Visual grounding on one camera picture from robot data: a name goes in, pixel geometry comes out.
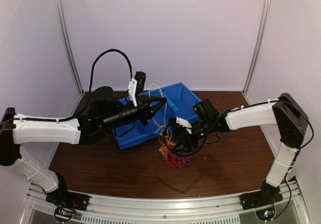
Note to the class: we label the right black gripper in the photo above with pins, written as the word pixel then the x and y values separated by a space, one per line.
pixel 186 138

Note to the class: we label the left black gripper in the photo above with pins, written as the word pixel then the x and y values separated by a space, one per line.
pixel 147 111

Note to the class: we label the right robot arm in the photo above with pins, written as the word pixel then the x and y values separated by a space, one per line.
pixel 283 112

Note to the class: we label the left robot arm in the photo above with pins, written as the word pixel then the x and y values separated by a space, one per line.
pixel 106 113

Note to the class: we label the blue three-compartment bin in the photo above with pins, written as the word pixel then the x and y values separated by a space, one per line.
pixel 180 102

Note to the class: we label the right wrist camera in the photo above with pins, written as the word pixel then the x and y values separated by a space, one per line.
pixel 179 122

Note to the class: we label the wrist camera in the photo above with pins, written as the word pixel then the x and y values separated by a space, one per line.
pixel 136 85
pixel 179 122

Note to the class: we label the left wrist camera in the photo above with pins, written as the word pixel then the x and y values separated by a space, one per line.
pixel 136 85

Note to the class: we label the aluminium front rail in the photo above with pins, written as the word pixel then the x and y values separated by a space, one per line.
pixel 214 209

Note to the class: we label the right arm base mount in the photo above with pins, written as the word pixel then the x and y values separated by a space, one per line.
pixel 262 203

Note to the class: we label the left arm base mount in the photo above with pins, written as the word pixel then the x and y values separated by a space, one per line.
pixel 68 207

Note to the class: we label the left aluminium frame post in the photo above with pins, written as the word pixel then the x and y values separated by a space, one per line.
pixel 67 46

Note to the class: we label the aluminium frame post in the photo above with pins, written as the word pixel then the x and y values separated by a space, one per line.
pixel 67 46
pixel 266 8

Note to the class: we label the right aluminium frame post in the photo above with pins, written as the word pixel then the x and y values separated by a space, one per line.
pixel 266 8

